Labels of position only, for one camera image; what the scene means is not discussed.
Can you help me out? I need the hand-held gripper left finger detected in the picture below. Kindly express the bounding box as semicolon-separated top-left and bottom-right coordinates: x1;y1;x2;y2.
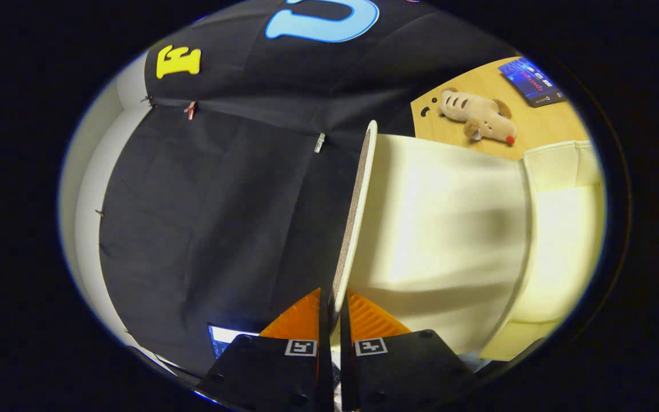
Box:
195;288;335;412

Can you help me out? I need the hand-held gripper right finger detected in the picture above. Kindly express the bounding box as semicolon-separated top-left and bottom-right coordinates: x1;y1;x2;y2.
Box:
338;289;479;412

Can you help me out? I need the beige fabric storage box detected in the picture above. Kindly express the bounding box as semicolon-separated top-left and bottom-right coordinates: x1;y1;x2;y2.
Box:
329;120;606;362

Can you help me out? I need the brown plush toy dog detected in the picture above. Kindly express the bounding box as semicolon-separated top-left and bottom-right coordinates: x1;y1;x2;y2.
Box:
439;87;518;145

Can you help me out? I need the dark blue book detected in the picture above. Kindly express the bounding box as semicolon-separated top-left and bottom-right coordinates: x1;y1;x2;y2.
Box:
498;57;567;108

